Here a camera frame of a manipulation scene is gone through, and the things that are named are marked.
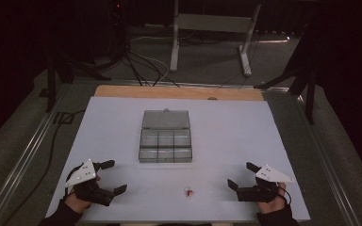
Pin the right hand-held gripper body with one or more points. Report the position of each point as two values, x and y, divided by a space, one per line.
257 193

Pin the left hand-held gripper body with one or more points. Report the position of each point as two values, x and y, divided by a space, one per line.
86 190

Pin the person's left hand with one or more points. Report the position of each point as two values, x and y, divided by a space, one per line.
77 204

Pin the person's right hand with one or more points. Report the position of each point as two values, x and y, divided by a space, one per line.
271 207

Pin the small red and white trinket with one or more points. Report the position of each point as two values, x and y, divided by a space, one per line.
188 191

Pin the clear plastic compartment box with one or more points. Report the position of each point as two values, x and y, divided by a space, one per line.
165 138

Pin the white table mat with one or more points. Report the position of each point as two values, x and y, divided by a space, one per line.
201 125

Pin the black metal stand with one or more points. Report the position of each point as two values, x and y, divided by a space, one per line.
309 94
51 81

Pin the metal floor rail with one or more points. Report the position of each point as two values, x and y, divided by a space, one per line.
323 163
28 150

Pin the white metal desk frame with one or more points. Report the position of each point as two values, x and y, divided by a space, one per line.
213 22

